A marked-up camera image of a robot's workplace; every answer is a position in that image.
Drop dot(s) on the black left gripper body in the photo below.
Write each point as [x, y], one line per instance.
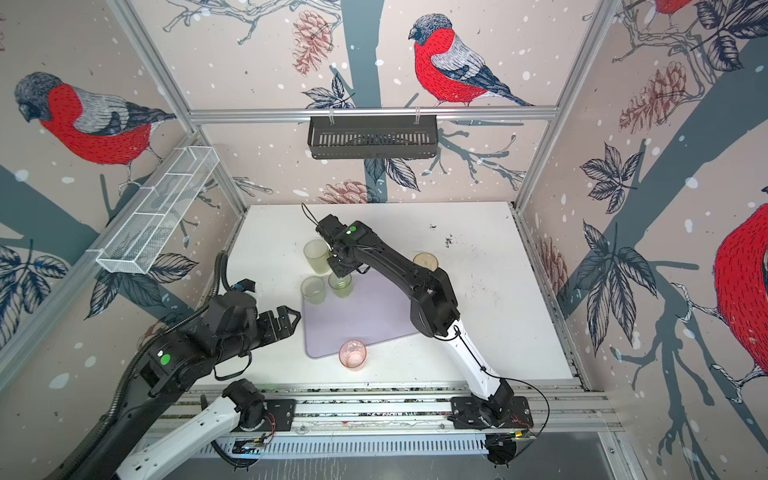
[268, 328]

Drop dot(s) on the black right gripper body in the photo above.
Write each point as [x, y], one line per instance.
[341, 265]

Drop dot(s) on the clear green glass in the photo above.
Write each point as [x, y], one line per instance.
[341, 286]

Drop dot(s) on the pale green textured glass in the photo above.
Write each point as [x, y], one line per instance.
[313, 290]

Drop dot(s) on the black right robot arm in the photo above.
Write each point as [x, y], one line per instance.
[433, 312]

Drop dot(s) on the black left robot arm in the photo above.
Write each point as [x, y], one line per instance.
[165, 368]

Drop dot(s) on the lilac plastic tray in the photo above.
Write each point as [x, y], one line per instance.
[375, 311]

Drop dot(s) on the pale green frosted tall glass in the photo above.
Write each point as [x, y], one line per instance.
[317, 253]

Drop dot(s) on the pink clear glass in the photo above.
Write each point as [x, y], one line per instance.
[353, 354]

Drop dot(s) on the yellow clear glass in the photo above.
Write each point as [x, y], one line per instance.
[426, 260]

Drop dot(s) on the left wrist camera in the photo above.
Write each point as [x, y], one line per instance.
[245, 285]

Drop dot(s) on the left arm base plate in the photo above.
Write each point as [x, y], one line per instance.
[271, 415]

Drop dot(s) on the aluminium mounting rail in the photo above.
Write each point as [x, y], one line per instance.
[350, 409]

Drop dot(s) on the black wall basket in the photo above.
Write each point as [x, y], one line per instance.
[373, 137]

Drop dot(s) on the white wire mesh shelf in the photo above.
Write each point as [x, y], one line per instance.
[142, 237]

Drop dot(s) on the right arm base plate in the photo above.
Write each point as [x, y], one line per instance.
[471, 413]

